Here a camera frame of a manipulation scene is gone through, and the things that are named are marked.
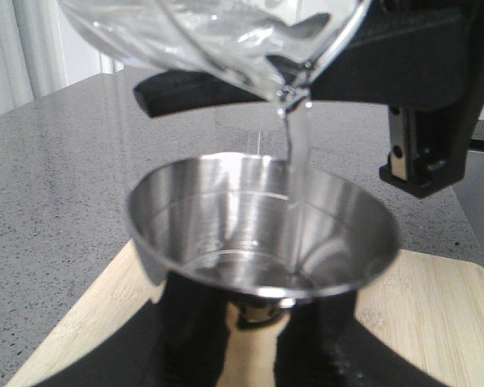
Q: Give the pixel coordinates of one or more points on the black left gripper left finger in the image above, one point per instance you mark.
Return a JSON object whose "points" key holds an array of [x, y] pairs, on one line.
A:
{"points": [[178, 341]]}

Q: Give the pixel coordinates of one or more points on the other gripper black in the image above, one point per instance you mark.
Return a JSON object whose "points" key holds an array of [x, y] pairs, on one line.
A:
{"points": [[428, 65]]}

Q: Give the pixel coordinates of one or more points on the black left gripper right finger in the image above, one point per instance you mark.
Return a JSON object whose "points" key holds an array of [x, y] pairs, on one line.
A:
{"points": [[323, 344]]}

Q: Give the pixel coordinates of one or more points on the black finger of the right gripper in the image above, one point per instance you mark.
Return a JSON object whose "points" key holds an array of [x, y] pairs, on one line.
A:
{"points": [[176, 91]]}

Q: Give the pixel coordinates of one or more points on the clear glass beaker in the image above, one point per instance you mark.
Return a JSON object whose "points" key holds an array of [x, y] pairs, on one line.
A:
{"points": [[273, 49]]}

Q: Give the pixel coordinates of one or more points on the steel double jigger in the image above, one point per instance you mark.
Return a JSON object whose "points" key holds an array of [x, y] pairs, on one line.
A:
{"points": [[222, 221]]}

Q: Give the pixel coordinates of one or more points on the light wooden cutting board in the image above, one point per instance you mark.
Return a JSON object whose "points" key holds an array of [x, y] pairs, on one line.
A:
{"points": [[429, 309]]}

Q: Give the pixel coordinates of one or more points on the grey curtain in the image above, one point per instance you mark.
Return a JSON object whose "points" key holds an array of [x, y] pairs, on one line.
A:
{"points": [[41, 53]]}

